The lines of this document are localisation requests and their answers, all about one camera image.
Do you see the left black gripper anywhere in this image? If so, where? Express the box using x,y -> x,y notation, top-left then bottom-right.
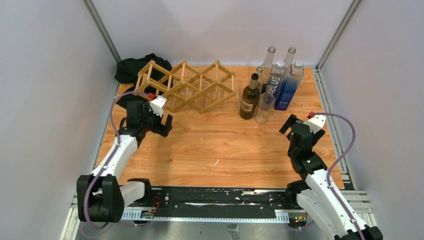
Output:
140,102 -> 172,137

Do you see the dark green wine bottle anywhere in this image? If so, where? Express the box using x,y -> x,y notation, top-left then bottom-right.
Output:
239,73 -> 260,120

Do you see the blue bottle silver cap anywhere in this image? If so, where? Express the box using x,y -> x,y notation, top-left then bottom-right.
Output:
274,60 -> 305,111

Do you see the blue bottle cork stopper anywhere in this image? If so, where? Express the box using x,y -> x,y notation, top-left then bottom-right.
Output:
265,60 -> 287,109

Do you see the clear bottle black label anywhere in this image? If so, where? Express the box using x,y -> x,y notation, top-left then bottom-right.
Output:
283,46 -> 296,69

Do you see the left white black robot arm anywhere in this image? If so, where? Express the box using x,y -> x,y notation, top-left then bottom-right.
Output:
76,96 -> 173,223

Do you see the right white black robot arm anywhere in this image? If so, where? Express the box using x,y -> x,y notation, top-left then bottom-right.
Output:
279,112 -> 384,240

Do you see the wooden wine rack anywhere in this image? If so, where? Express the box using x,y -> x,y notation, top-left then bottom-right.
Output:
134,60 -> 237,113

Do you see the black cloth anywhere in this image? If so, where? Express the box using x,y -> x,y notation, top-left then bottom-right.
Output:
115,53 -> 173,109

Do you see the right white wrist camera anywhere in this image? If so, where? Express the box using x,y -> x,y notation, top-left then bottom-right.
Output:
303,113 -> 327,134

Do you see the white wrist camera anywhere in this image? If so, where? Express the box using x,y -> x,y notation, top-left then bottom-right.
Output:
149,95 -> 168,117
303,113 -> 327,134

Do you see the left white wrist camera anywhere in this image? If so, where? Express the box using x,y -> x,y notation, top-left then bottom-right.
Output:
149,95 -> 168,117

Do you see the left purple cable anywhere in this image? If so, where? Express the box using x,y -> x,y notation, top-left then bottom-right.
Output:
82,91 -> 156,231

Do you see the purple cable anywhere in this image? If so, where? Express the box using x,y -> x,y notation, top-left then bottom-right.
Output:
82,91 -> 156,231
291,111 -> 367,240

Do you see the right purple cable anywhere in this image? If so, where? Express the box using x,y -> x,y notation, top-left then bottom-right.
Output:
291,111 -> 367,240

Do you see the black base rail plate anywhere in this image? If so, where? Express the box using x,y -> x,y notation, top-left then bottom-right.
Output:
120,186 -> 320,220

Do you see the aluminium frame rail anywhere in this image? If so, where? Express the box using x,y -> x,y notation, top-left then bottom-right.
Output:
59,187 -> 382,240

